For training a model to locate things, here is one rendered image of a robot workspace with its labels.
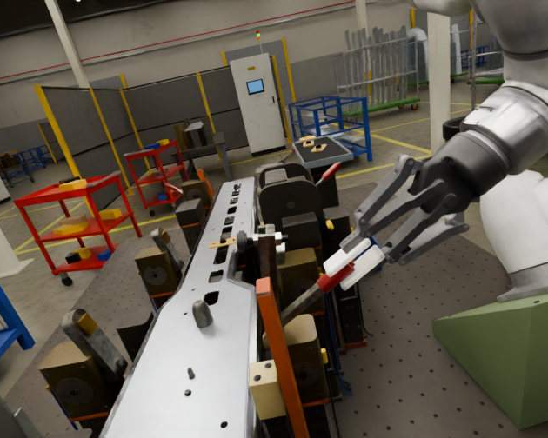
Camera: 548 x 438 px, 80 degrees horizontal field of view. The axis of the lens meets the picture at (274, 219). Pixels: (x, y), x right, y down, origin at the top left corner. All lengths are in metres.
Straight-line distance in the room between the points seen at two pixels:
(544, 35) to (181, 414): 0.59
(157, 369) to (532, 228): 0.79
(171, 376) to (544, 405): 0.67
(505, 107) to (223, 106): 7.87
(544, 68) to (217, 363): 0.55
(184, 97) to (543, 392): 7.99
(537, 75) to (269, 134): 7.12
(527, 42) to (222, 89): 7.89
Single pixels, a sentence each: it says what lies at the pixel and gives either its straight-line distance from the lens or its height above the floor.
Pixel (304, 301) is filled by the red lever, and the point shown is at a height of 1.10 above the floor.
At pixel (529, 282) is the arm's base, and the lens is 0.90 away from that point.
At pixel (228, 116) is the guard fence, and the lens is 8.20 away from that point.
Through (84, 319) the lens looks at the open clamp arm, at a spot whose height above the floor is 1.10.
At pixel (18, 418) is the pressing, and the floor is 1.26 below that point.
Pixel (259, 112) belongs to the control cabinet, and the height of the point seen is 0.91.
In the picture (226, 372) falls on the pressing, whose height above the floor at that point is 1.00.
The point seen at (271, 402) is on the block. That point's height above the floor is 1.03.
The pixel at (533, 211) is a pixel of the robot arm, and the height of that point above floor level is 1.02.
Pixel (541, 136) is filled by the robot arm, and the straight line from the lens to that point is 0.45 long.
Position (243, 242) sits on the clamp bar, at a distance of 0.41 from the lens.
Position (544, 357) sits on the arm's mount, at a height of 0.87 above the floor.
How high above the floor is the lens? 1.38
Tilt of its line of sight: 22 degrees down
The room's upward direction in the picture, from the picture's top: 13 degrees counter-clockwise
